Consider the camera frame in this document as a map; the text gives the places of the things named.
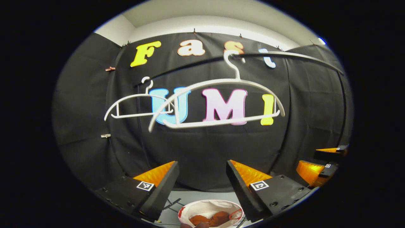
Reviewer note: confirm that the white pink laundry hamper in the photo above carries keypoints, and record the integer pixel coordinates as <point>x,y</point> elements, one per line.
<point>205,207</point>

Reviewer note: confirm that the copper clip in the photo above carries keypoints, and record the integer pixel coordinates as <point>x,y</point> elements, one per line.
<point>110,68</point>

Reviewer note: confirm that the black backdrop cloth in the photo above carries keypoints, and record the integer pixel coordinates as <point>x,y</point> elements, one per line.
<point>205,152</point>

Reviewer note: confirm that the black clothes rack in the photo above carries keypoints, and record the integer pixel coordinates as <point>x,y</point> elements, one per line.
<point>300,56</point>

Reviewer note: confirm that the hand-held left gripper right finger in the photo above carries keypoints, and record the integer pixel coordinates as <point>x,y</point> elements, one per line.
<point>242,193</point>

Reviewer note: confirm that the white clothes hanger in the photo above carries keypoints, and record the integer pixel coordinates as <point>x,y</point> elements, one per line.
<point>221,121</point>
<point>136,115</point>

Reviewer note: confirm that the small ceiling light panel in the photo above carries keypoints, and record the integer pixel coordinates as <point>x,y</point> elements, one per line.
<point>322,41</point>

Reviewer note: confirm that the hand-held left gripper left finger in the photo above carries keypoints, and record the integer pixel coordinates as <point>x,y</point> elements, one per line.
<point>161,196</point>

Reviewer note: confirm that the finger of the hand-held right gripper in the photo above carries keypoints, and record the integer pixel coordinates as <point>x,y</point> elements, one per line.
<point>329,171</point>
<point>329,155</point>

